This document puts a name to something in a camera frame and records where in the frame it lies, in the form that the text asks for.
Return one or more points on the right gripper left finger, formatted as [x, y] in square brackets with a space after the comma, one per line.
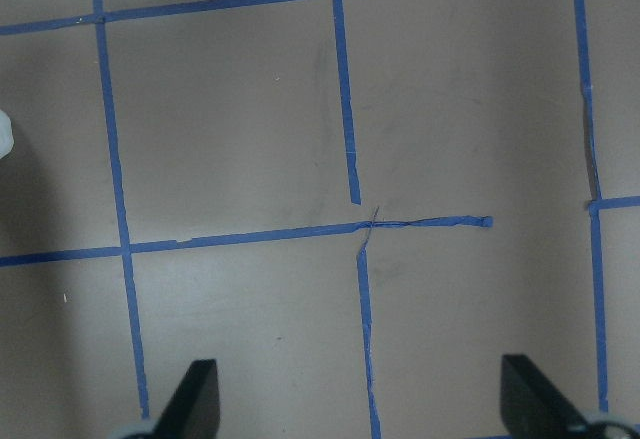
[194, 410]

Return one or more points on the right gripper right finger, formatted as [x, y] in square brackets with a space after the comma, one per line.
[532, 406]

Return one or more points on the white blue tennis ball can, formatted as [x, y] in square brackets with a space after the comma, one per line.
[6, 135]

